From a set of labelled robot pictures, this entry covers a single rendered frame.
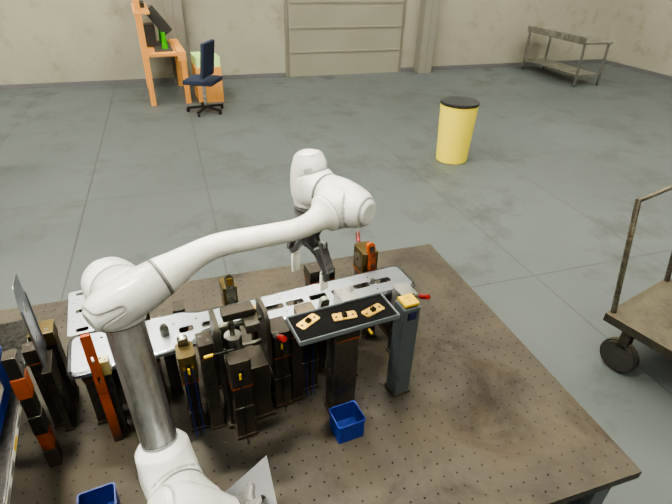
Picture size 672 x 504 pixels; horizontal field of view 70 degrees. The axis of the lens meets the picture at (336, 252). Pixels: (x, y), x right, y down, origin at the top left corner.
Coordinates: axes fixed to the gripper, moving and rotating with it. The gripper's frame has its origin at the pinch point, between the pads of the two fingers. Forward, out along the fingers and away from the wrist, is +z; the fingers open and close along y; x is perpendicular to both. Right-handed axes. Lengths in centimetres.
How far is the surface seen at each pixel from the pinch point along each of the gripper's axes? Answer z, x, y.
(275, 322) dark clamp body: 27.0, 3.0, 15.6
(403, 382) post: 58, -34, -17
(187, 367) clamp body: 32, 35, 22
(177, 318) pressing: 35, 25, 50
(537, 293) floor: 135, -243, 13
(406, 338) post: 35, -33, -17
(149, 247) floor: 136, -49, 272
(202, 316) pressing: 35, 17, 45
